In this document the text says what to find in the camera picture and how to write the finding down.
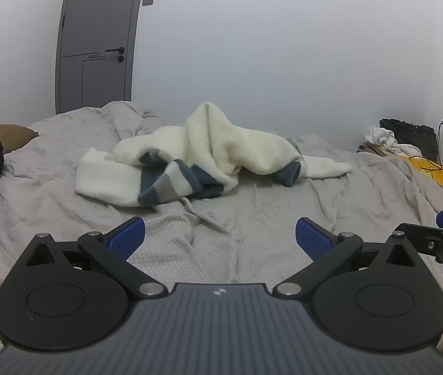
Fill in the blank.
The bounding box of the white crumpled cloth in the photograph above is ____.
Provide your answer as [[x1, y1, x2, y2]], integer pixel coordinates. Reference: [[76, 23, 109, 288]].
[[365, 124, 422, 156]]

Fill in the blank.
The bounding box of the black cable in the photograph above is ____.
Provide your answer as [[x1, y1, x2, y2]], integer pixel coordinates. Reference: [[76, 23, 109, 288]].
[[409, 120, 443, 180]]

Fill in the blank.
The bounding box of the grey bed sheet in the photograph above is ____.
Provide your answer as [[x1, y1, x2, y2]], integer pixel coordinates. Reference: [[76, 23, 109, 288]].
[[0, 101, 443, 360]]

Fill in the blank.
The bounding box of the grey door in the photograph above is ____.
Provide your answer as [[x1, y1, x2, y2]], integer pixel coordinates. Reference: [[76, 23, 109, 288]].
[[56, 0, 147, 115]]

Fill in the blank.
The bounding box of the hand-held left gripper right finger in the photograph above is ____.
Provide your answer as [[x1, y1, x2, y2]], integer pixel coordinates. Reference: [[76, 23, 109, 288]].
[[273, 218, 419, 298]]

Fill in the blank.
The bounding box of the white blue striped sweater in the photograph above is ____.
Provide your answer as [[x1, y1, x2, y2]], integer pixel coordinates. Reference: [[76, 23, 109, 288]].
[[75, 102, 353, 208]]

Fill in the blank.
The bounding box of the black bag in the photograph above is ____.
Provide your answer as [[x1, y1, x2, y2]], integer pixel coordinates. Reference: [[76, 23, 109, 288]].
[[380, 118, 439, 161]]

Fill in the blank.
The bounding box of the brown pillow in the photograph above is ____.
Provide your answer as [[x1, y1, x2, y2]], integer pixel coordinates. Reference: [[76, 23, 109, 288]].
[[0, 124, 40, 155]]

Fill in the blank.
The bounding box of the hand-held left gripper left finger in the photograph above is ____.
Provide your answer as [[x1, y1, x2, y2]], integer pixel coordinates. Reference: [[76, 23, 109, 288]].
[[22, 218, 168, 300]]

